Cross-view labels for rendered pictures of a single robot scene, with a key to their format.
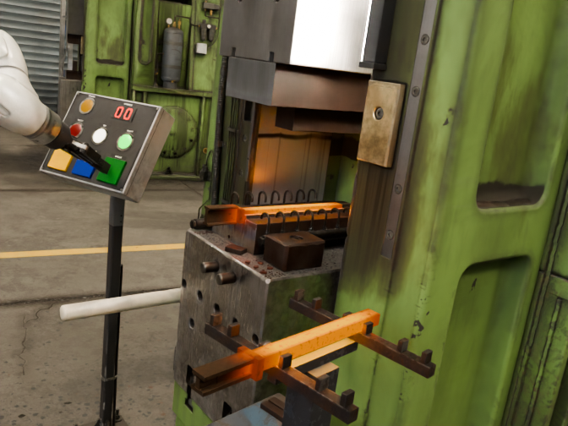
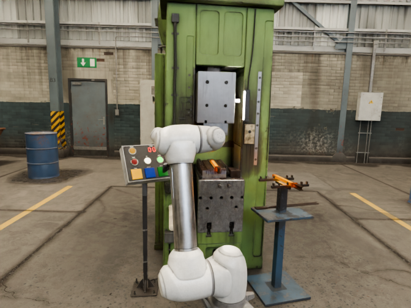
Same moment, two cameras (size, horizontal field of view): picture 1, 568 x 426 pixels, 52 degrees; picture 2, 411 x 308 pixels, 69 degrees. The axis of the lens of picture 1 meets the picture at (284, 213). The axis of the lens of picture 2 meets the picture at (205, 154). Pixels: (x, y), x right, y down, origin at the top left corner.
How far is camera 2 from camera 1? 2.23 m
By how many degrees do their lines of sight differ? 57
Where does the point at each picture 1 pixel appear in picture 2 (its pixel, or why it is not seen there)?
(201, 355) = (214, 215)
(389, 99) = (252, 128)
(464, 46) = (267, 114)
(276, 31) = (227, 115)
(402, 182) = (257, 146)
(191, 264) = (204, 190)
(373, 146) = (249, 139)
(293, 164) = not seen: hidden behind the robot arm
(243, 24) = (210, 113)
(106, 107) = (142, 149)
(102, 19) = not seen: outside the picture
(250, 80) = not seen: hidden behind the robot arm
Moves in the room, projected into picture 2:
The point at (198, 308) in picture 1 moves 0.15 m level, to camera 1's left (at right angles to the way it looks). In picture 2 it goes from (210, 202) to (200, 207)
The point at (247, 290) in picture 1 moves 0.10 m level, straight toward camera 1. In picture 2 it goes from (236, 186) to (248, 187)
